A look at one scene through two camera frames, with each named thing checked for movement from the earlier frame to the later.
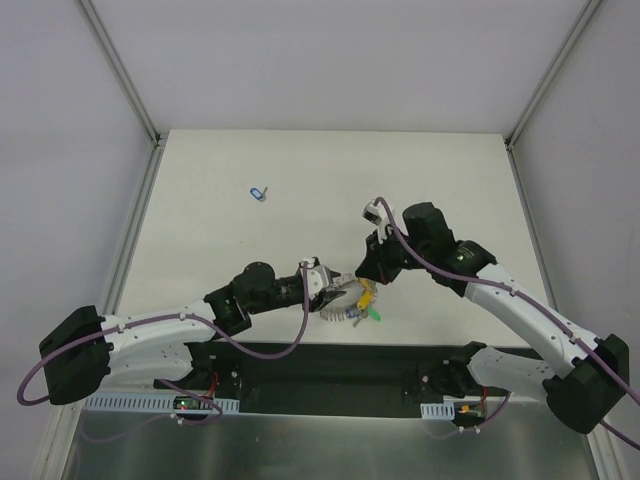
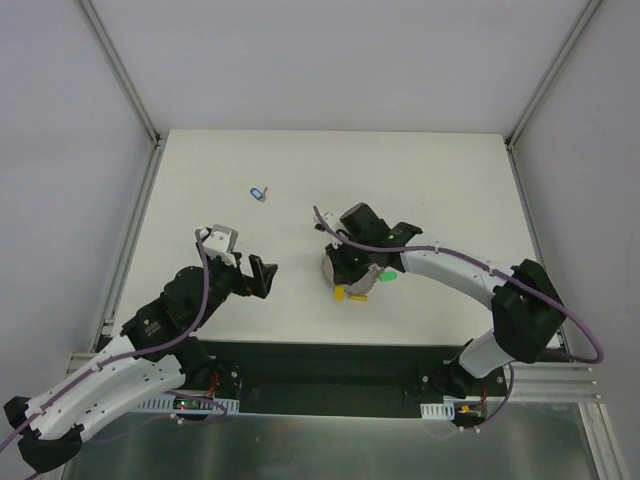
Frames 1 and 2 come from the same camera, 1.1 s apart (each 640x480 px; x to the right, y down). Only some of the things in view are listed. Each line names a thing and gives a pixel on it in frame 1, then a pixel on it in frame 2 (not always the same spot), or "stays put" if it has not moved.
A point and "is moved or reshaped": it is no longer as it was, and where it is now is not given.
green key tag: (375, 314) is moved or reshaped
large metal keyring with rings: (339, 315) to (361, 286)
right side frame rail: (551, 299) stays put
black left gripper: (318, 296) to (244, 281)
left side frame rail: (135, 226) stays put
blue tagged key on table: (259, 195) stays put
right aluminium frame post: (550, 72) stays put
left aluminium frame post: (123, 74) stays put
